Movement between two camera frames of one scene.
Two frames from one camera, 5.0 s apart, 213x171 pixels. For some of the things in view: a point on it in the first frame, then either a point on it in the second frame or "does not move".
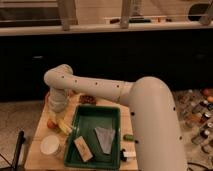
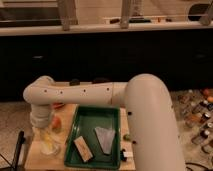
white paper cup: (50, 145) does not move
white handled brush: (124, 154) does not move
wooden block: (83, 148) does not move
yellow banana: (62, 124) to (49, 140)
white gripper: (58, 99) to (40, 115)
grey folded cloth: (105, 138) does not move
